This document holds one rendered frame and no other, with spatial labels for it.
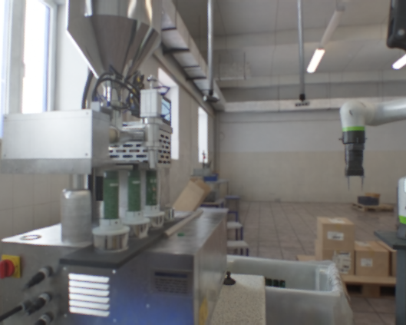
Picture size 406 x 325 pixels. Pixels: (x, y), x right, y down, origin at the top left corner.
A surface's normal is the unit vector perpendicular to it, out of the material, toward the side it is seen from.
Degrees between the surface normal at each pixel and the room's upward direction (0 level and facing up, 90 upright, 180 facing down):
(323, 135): 90
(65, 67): 90
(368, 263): 90
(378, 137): 90
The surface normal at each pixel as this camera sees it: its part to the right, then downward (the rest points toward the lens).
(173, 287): -0.20, -0.02
